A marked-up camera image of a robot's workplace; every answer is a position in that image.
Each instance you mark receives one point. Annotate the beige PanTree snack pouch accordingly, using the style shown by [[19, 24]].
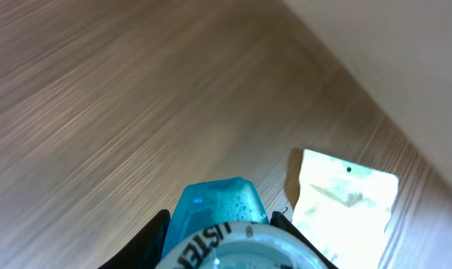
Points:
[[343, 209]]

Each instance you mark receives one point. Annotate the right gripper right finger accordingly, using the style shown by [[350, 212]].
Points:
[[280, 221]]

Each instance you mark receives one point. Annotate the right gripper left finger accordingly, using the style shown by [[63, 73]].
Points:
[[144, 250]]

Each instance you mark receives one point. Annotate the blue bottle with white cap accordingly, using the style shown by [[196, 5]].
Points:
[[223, 224]]

